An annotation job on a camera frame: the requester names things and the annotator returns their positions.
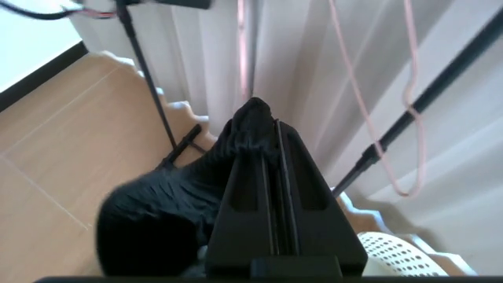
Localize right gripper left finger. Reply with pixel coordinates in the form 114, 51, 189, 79
204, 149, 277, 277

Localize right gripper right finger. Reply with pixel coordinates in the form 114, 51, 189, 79
275, 119, 369, 277

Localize beige curtain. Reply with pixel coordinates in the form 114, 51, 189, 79
70, 0, 503, 276

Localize pink clothes hanger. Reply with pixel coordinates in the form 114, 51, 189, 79
237, 0, 252, 101
329, 0, 428, 197

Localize white laundry basket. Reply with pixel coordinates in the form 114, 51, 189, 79
355, 230, 479, 277

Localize black shorts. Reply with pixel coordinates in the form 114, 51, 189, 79
95, 97, 282, 278

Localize black clothes rack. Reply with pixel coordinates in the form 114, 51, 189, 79
116, 0, 503, 197

